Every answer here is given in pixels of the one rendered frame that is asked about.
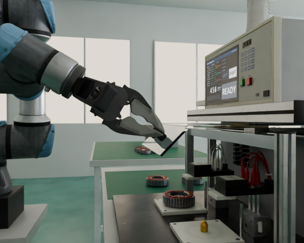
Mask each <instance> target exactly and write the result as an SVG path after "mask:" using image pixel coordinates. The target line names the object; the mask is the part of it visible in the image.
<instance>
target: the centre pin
mask: <svg viewBox="0 0 304 243"><path fill-rule="evenodd" d="M200 231H201V232H208V223H207V222H206V221H205V220H203V221H202V222H201V223H200Z"/></svg>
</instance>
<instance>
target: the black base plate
mask: <svg viewBox="0 0 304 243"><path fill-rule="evenodd" d="M193 193H194V194H195V200H197V201H198V202H199V203H200V204H201V205H203V206H204V191H194V192H193ZM162 198H163V193H148V194H128V195H113V196H112V200H113V206H114V212H115V218H116V225H117V230H118V237H119V243H180V242H179V240H178V239H177V237H176V235H175V234H174V232H173V231H172V229H171V228H170V223H174V222H188V221H202V220H216V219H219V220H220V221H221V222H222V223H224V224H225V225H226V226H227V227H228V228H230V229H231V230H232V231H233V232H234V233H236V234H237V235H238V236H240V227H239V208H240V203H241V201H240V200H238V199H234V200H229V208H214V207H213V206H212V205H211V204H209V203H208V202H207V210H208V212H207V213H200V214H185V215H170V216H162V214H161V213H160V211H159V209H158V208H157V206H156V205H155V203H154V199H162ZM248 207H249V206H248V205H246V204H245V203H244V204H243V208H248ZM243 240H244V241H245V243H274V221H273V220H272V219H271V236H267V237H256V238H253V237H252V236H250V235H249V234H248V233H247V232H245V231H244V230H243ZM295 243H304V238H303V237H302V236H300V235H298V234H296V233H295Z"/></svg>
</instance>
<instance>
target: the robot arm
mask: <svg viewBox="0 0 304 243"><path fill-rule="evenodd" d="M55 32H56V27H55V13H54V7H53V2H52V0H0V94H13V95H14V96H15V97H16V98H18V115H17V116H16V117H15V118H14V124H7V121H0V195H3V194H6V193H9V192H11V191H12V190H13V184H12V181H11V178H10V175H9V173H8V170H7V160H8V159H30V158H36V159H37V158H44V157H48V156H50V155H51V153H52V149H53V143H54V136H55V125H54V124H51V119H50V118H49V117H48V116H47V115H46V92H49V91H50V90H52V92H54V93H56V94H58V95H62V96H63V97H65V98H66V99H69V98H70V97H71V96H73V97H75V98H76V99H78V100H80V101H81V102H83V103H85V104H87V105H89V106H91V110H90V112H91V113H93V114H94V116H98V117H100V118H101V119H103V122H102V124H103V125H106V126H108V127H109V128H110V129H111V130H113V131H115V132H117V133H120V134H125V135H137V136H146V137H158V136H163V135H164V133H165V130H164V127H163V125H162V123H161V121H160V120H159V118H158V117H157V115H156V114H155V112H154V111H153V109H152V108H151V106H150V105H149V104H148V102H147V101H146V100H145V98H144V97H143V96H142V95H141V94H140V93H139V92H138V91H136V90H134V89H131V88H129V87H127V86H126V85H125V84H124V86H123V87H120V86H117V85H115V82H112V83H110V82H109V81H107V82H106V83H105V82H102V81H98V80H95V79H92V78H89V77H86V76H85V77H83V76H84V74H85V71H86V68H84V67H83V66H81V65H79V64H78V62H77V61H75V60H74V59H72V58H70V57H69V56H67V55H65V54H64V53H62V52H60V51H58V50H56V49H55V48H53V47H51V46H50V45H48V44H46V43H47V42H48V41H49V40H50V39H51V34H54V33H55ZM126 105H130V107H131V113H133V114H134V115H136V116H142V117H143V118H144V119H145V120H146V122H149V123H151V124H152V125H153V126H154V127H155V129H150V128H149V127H148V126H146V125H141V124H139V123H138V122H137V121H136V120H135V119H134V118H132V117H130V116H128V117H126V118H124V119H121V117H122V116H121V114H120V112H121V110H122V109H123V107H124V106H126ZM117 117H118V118H119V119H117Z"/></svg>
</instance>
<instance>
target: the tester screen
mask: <svg viewBox="0 0 304 243"><path fill-rule="evenodd" d="M236 66H237V48H235V49H233V50H231V51H229V52H227V53H225V54H223V55H221V56H219V57H218V58H216V59H214V60H212V61H210V62H208V63H207V96H212V95H218V94H221V85H222V84H226V83H229V82H233V81H237V76H236V77H233V78H230V79H227V80H224V81H222V72H223V71H226V70H228V69H231V68H234V67H236ZM214 86H217V92H216V93H213V94H210V87H214ZM234 99H237V97H235V98H228V99H223V100H222V99H221V98H220V99H215V100H209V101H207V103H214V102H221V101H227V100H234Z"/></svg>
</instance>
